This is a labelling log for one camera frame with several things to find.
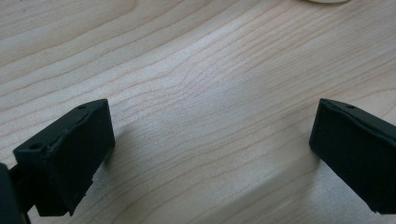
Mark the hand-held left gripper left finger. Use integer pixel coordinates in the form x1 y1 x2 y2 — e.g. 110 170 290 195
12 98 116 217

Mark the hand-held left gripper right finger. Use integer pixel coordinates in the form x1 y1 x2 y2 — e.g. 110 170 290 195
308 98 396 216

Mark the small white cup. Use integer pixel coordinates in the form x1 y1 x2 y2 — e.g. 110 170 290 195
306 0 351 5

